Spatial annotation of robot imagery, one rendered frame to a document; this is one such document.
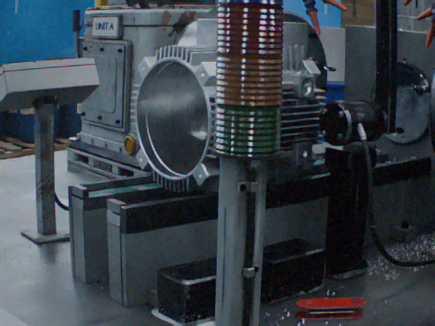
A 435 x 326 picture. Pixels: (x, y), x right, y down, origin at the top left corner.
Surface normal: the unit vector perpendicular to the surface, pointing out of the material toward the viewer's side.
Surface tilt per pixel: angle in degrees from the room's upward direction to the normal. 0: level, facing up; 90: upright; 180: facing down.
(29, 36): 90
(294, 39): 90
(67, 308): 0
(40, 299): 0
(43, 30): 90
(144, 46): 89
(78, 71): 60
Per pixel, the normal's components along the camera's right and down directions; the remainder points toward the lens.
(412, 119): -0.77, 0.10
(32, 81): 0.56, -0.35
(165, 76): 0.46, 0.79
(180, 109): 0.65, 0.13
